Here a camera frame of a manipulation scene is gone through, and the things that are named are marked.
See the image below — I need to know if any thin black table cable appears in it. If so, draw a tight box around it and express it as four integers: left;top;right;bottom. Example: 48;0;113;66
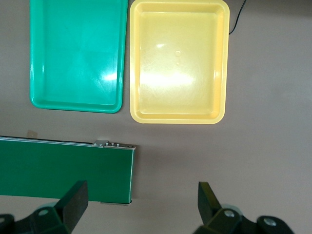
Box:
228;0;247;35

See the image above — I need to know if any green conveyor belt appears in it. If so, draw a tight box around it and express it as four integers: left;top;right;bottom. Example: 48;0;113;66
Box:
0;135;137;206

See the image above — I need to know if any green plastic tray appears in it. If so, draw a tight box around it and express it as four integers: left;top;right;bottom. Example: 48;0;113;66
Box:
29;0;129;114

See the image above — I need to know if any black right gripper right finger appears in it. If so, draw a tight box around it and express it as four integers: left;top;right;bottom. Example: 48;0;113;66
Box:
194;181;297;234

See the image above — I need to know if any yellow plastic tray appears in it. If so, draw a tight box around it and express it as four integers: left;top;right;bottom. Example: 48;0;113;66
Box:
129;0;231;125

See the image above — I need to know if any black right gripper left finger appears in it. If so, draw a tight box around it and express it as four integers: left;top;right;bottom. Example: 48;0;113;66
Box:
0;180;89;234

